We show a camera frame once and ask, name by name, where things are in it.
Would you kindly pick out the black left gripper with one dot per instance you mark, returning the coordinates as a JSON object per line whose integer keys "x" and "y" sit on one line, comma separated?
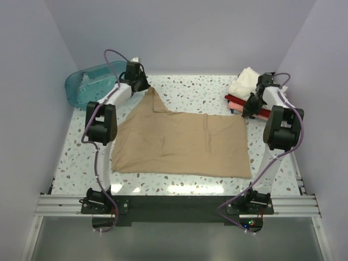
{"x": 140, "y": 83}

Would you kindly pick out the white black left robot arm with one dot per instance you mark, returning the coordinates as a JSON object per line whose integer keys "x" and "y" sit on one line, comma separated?
{"x": 101, "y": 130}

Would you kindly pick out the cream folded t shirt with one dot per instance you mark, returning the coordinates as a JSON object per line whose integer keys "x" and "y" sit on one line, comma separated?
{"x": 246, "y": 82}

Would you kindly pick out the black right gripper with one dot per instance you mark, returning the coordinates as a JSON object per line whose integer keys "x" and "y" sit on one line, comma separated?
{"x": 252, "y": 103}

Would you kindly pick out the teal transparent plastic bin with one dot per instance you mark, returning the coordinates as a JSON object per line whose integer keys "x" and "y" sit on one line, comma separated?
{"x": 92, "y": 84}

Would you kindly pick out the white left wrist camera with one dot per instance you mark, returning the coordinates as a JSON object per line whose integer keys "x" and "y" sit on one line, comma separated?
{"x": 136, "y": 60}

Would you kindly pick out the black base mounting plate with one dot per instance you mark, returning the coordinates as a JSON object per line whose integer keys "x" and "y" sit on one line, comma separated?
{"x": 253, "y": 223}

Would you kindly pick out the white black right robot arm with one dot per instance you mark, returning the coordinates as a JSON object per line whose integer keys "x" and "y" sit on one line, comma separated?
{"x": 281, "y": 135}

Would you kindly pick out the pink folded t shirt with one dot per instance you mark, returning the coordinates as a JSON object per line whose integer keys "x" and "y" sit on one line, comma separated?
{"x": 239, "y": 109}

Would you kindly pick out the red folded t shirt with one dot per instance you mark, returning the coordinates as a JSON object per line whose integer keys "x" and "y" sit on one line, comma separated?
{"x": 234, "y": 99}

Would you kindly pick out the aluminium front rail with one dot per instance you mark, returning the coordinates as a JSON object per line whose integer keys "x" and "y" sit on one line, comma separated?
{"x": 72, "y": 205}

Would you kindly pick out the beige t shirt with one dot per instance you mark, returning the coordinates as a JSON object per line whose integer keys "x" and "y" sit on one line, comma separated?
{"x": 153, "y": 139}

